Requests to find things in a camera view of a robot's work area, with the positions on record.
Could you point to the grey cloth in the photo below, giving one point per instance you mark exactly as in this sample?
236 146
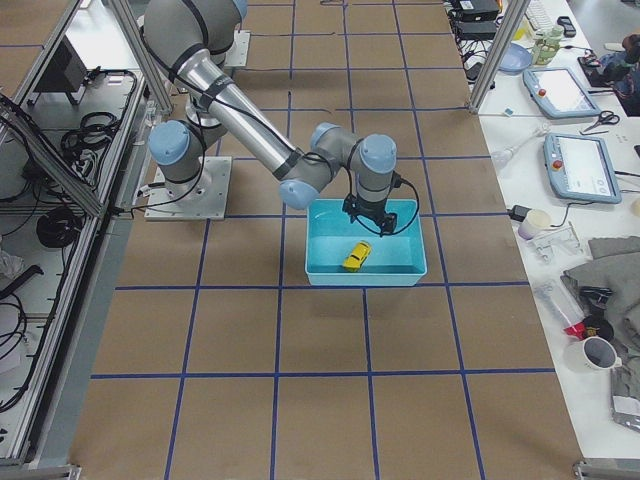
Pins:
615 265

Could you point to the black scissors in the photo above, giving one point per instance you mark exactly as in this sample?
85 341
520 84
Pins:
606 117

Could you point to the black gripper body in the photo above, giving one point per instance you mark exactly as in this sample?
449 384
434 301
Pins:
369 210

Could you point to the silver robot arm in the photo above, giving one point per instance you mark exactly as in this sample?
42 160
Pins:
189 40

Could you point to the light blue plate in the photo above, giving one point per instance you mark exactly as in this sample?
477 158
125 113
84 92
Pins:
515 60

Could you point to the lower blue teach pendant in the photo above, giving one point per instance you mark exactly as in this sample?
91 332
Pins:
580 168

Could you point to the upper blue teach pendant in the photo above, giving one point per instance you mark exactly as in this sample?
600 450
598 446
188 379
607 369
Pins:
558 94

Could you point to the blue teach pendant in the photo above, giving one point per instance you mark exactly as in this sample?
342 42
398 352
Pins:
558 94
580 168

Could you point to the white mug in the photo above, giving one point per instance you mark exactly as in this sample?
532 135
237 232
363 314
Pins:
590 355

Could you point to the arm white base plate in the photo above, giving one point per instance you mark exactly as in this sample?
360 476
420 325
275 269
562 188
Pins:
192 202
237 55

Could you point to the yellow toy beetle car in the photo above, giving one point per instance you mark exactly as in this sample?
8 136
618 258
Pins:
357 256

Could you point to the light blue plastic bin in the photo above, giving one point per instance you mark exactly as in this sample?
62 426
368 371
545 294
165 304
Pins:
342 253

